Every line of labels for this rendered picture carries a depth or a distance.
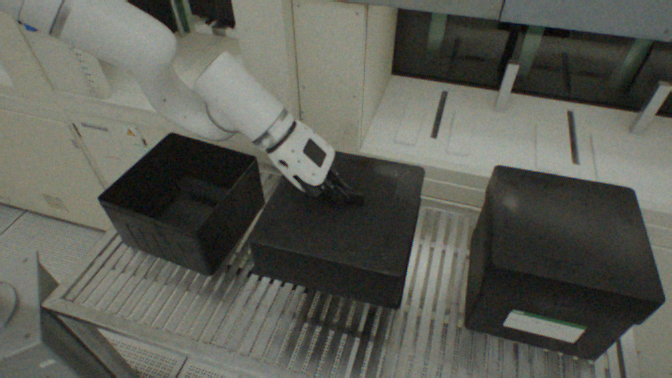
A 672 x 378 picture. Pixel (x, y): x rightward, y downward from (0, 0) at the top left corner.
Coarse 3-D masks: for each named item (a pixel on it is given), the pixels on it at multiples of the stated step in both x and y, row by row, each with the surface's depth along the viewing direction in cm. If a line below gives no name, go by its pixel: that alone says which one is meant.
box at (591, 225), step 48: (528, 192) 90; (576, 192) 90; (624, 192) 90; (480, 240) 97; (528, 240) 81; (576, 240) 81; (624, 240) 81; (480, 288) 85; (528, 288) 79; (576, 288) 75; (624, 288) 74; (528, 336) 91; (576, 336) 86
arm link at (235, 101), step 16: (224, 64) 66; (240, 64) 69; (208, 80) 66; (224, 80) 66; (240, 80) 68; (256, 80) 71; (208, 96) 68; (224, 96) 67; (240, 96) 68; (256, 96) 69; (272, 96) 72; (208, 112) 72; (224, 112) 69; (240, 112) 69; (256, 112) 69; (272, 112) 70; (224, 128) 73; (240, 128) 71; (256, 128) 70
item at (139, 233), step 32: (160, 160) 116; (192, 160) 121; (224, 160) 116; (256, 160) 109; (128, 192) 108; (160, 192) 119; (192, 192) 120; (224, 192) 123; (256, 192) 114; (128, 224) 102; (160, 224) 95; (192, 224) 115; (224, 224) 103; (160, 256) 107; (192, 256) 100; (224, 256) 107
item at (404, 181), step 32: (352, 160) 91; (384, 160) 91; (288, 192) 84; (352, 192) 80; (384, 192) 84; (416, 192) 84; (256, 224) 78; (288, 224) 78; (320, 224) 78; (352, 224) 78; (384, 224) 78; (416, 224) 91; (256, 256) 78; (288, 256) 75; (320, 256) 73; (352, 256) 73; (384, 256) 74; (320, 288) 80; (352, 288) 77; (384, 288) 74
